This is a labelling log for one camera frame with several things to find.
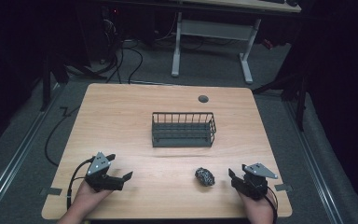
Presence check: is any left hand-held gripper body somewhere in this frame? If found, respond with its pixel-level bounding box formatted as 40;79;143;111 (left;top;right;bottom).
84;151;126;192

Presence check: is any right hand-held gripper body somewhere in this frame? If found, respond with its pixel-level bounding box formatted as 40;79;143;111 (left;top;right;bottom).
231;162;279;201

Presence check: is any dark speckled ball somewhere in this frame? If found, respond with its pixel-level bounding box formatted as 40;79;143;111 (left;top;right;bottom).
194;167;216;188

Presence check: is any dark grey wire basket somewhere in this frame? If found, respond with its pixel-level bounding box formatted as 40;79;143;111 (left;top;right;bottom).
151;111;217;148

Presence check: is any person's right hand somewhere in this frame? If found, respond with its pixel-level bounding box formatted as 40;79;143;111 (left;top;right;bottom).
238;190;277;217

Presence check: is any person's left hand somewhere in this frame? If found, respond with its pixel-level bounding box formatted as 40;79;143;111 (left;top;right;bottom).
74;181;115;206

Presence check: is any grey tape strip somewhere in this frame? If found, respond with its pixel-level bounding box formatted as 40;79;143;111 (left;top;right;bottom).
40;187;63;196
274;183;294;192

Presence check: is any black metal stand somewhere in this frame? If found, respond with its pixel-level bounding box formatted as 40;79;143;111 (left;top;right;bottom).
39;54;107;113
252;60;312;132

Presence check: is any dark equipment with red light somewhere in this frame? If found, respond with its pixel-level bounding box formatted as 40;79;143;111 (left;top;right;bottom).
101;4;123;62

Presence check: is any white-legged desk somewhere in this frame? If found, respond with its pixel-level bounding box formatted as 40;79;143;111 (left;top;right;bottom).
171;0;302;86

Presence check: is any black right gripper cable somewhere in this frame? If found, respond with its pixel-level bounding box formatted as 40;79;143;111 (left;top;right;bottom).
265;186;280;224

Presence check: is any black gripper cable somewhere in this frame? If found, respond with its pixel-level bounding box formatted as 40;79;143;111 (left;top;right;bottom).
265;186;280;224
66;157;96;211

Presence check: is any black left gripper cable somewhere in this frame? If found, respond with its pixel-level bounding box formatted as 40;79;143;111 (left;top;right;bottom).
66;157;96;211

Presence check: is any black floor cable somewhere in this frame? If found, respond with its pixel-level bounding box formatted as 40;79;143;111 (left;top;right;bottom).
44;105;81;167

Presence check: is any metal floor rail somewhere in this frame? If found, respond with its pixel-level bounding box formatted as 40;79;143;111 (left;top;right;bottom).
283;101;345;224
0;82;65;219

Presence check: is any black cable bundle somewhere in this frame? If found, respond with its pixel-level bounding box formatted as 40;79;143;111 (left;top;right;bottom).
94;18;125;84

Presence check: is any black looping cable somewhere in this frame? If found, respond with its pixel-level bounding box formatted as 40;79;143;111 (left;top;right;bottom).
122;46;145;85

